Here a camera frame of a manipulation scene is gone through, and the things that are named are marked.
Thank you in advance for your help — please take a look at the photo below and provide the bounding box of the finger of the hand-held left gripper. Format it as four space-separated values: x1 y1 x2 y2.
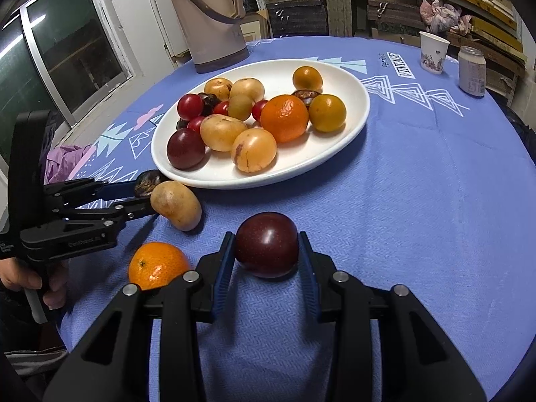
43 177 139 209
51 200 160 231

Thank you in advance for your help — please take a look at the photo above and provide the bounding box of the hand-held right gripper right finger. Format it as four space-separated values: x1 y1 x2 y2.
296 231 487 402

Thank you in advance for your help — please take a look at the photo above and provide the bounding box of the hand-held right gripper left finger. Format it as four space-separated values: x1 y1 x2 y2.
42 231 236 402

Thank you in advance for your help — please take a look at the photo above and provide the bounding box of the dark red plum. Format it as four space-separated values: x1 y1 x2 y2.
234 212 299 279
166 128 207 171

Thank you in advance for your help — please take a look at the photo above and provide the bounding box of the orange mandarin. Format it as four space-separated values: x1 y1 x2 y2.
128 242 191 291
260 94 310 143

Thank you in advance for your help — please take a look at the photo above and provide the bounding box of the white oval plate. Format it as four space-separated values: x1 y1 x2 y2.
151 59 370 189

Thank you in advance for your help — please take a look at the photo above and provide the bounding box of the striped orange passion fruit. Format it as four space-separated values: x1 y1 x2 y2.
231 128 278 174

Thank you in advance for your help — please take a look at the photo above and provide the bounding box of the tiny yellow mango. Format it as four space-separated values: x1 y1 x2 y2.
227 94 254 121

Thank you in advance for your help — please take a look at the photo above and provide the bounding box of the small yellow-orange tangerine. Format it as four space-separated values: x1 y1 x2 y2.
309 94 347 132
292 66 323 93

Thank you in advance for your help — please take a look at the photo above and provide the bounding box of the dark brown mangosteen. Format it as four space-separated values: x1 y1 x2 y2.
291 89 323 110

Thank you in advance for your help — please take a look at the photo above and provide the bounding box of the person's left hand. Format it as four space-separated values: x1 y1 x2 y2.
0 257 70 311

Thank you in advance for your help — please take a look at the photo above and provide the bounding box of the purple cloth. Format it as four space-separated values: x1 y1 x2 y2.
44 144 99 185

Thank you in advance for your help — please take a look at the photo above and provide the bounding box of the blue printed tablecloth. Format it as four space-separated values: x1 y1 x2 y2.
54 36 536 402

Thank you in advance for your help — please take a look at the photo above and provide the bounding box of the white-framed window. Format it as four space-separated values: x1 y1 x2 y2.
0 0 135 168

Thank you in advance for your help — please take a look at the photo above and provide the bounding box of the beige thermos jug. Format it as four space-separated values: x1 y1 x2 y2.
164 0 250 74

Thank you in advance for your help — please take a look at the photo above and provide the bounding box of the person's dark clothing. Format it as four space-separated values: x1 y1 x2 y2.
0 289 70 402

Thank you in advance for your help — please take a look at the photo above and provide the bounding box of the framed board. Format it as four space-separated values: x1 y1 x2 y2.
239 10 273 43

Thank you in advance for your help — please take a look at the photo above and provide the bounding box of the printed paper cup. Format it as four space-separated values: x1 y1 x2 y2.
419 31 451 75

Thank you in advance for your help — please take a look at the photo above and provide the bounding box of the black bag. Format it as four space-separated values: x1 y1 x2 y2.
500 105 536 164

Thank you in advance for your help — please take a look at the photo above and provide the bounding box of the pale drink can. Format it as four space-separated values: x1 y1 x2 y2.
458 46 487 98

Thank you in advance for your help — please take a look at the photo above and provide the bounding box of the pink crumpled cloth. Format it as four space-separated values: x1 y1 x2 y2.
420 0 473 35

